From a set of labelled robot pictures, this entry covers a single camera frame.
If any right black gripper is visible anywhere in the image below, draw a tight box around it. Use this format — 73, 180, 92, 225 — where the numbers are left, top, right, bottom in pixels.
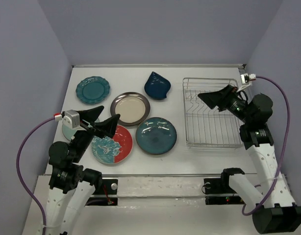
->
198, 84, 252, 124

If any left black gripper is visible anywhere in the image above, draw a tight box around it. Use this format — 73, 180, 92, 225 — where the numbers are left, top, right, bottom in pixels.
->
73, 104, 121, 161

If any red and blue floral plate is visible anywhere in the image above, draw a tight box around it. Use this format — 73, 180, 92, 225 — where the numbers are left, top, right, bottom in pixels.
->
91, 125, 133, 165

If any teal scalloped plate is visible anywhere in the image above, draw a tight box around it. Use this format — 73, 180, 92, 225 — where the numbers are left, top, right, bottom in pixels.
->
75, 76, 111, 105

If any light mint glass plate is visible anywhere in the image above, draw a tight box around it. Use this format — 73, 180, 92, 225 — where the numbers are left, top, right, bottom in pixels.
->
61, 117, 100, 142

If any dark teal round plate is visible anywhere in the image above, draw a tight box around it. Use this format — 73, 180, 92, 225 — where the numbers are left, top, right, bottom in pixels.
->
135, 117, 177, 155

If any dark blue teardrop dish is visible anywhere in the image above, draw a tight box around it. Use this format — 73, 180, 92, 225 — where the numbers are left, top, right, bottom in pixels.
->
144, 71, 171, 100

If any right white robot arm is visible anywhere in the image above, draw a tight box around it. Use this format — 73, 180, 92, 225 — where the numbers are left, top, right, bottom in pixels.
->
198, 85, 301, 234

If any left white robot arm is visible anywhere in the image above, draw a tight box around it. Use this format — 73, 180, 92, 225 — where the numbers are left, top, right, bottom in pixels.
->
37, 106, 120, 235

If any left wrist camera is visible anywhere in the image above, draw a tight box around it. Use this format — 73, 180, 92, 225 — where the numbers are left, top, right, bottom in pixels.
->
62, 110, 80, 130

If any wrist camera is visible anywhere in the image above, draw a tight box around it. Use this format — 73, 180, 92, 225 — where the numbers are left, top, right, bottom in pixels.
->
62, 110, 80, 130
237, 73, 256, 92

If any metal wire dish rack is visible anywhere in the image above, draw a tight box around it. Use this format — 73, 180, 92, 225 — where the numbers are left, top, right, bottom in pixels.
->
182, 77, 243, 149

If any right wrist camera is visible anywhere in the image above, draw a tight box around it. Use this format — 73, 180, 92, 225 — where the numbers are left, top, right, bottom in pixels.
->
237, 73, 256, 92

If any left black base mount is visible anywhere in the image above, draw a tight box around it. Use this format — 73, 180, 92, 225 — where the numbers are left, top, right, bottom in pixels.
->
85, 178, 118, 206

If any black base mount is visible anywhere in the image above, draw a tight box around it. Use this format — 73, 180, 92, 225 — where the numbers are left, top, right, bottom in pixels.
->
85, 178, 118, 206
201, 178, 244, 206

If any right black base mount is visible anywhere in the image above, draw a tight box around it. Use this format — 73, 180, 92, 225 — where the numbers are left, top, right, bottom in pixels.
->
201, 178, 244, 206

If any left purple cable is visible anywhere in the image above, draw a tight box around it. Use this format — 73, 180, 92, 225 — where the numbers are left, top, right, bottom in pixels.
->
16, 113, 62, 235

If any purple cable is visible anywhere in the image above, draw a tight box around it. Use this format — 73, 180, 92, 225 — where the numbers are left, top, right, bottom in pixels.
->
241, 75, 291, 216
16, 113, 62, 235

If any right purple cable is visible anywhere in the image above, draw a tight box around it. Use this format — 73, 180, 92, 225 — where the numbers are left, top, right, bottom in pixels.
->
241, 75, 291, 216

